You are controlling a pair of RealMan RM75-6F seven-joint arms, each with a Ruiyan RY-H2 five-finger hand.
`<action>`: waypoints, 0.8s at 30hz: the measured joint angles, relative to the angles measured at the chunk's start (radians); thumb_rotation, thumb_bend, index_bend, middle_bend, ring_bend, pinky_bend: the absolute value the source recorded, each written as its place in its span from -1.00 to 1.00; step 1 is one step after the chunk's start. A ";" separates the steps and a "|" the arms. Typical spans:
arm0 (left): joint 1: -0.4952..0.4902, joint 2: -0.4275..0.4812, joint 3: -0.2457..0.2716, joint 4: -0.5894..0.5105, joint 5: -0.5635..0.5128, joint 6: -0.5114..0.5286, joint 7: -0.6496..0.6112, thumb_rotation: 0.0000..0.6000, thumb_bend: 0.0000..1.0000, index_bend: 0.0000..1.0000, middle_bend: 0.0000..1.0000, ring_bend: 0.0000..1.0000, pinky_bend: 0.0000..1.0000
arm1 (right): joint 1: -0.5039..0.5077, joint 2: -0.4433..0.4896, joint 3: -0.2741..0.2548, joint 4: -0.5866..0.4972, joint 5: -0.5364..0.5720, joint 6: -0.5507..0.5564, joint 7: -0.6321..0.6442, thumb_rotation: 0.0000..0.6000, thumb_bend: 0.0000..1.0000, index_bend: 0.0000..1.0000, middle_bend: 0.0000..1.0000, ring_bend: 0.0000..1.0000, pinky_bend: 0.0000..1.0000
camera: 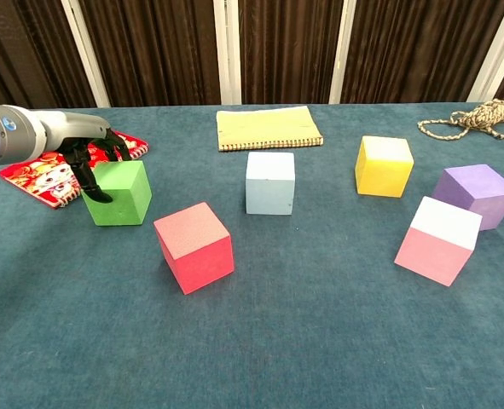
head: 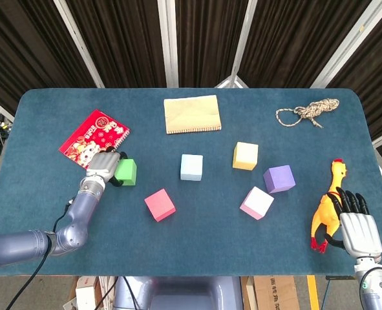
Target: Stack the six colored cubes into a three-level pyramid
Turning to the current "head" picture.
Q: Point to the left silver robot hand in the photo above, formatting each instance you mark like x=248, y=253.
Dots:
x=103, y=164

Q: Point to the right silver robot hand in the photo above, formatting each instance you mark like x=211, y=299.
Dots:
x=360, y=232

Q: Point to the green foam cube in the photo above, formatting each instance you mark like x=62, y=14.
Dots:
x=127, y=172

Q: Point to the purple foam cube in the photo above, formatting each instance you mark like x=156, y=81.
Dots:
x=279, y=179

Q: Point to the yellow foam cube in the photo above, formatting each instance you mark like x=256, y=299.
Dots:
x=245, y=156

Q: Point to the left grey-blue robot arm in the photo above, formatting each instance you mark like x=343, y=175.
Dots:
x=77, y=210

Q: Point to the red spiral notebook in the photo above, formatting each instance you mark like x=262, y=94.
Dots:
x=90, y=135

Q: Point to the yellow rubber chicken toy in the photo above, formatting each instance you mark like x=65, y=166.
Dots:
x=328, y=210

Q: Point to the red foam cube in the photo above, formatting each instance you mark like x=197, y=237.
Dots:
x=160, y=206

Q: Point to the light blue foam cube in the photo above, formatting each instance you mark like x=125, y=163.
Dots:
x=191, y=168

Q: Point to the pale yellow spiral notebook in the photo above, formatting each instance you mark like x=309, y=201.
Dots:
x=192, y=113

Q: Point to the brown printed cardboard box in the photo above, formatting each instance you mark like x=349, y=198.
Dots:
x=274, y=294

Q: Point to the pink foam cube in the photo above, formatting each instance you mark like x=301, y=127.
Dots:
x=257, y=203

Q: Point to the dark brown pleated curtain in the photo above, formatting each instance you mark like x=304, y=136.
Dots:
x=129, y=42

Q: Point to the white cardboard box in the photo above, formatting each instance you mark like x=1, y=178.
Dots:
x=85, y=294

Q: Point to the teal felt table cover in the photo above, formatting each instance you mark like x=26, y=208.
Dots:
x=210, y=245

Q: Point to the grey-blue robot torso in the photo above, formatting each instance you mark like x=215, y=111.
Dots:
x=184, y=294

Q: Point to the white metal frame post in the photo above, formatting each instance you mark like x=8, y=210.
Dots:
x=79, y=42
x=168, y=42
x=245, y=32
x=349, y=42

